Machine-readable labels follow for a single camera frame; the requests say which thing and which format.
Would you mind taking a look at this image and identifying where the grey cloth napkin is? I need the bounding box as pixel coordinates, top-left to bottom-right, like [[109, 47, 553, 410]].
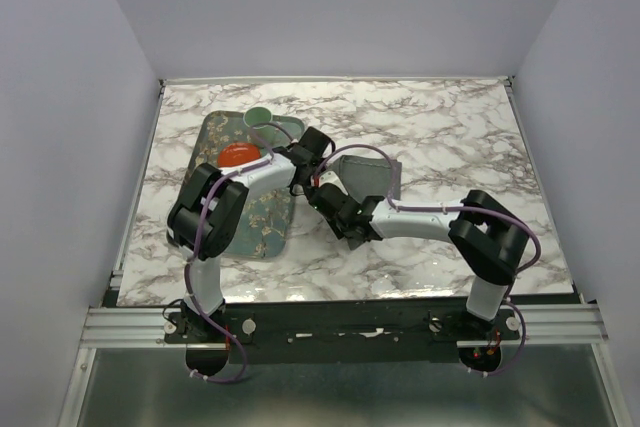
[[328, 155, 402, 220]]

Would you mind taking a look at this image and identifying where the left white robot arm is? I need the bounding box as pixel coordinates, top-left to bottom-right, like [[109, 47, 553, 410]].
[[166, 127, 336, 342]]

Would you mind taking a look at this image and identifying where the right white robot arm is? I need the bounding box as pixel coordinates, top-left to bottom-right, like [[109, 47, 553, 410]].
[[305, 183, 534, 339]]

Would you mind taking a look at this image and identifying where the pale green cup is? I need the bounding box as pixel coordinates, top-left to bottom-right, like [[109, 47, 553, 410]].
[[243, 106, 277, 146]]

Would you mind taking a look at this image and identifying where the red saucer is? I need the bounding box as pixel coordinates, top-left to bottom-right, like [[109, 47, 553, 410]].
[[217, 142, 262, 168]]

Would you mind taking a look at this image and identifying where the green floral tray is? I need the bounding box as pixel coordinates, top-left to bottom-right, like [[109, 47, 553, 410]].
[[164, 110, 306, 261]]

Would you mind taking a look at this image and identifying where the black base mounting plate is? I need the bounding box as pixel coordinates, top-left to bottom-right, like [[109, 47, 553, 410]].
[[164, 297, 520, 367]]

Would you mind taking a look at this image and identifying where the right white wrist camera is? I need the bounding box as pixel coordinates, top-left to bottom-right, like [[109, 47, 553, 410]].
[[318, 170, 344, 189]]

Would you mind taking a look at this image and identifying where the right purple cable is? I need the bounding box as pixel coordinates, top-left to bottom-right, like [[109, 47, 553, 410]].
[[312, 145, 544, 378]]

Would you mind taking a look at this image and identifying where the purple cable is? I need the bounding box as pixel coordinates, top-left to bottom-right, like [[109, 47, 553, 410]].
[[312, 145, 544, 378], [184, 121, 296, 384]]

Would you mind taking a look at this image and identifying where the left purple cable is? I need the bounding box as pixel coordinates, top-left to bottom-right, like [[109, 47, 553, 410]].
[[184, 121, 296, 384]]

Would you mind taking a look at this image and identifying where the aluminium frame rail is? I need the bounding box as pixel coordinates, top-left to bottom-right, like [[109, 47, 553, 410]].
[[80, 308, 186, 350]]

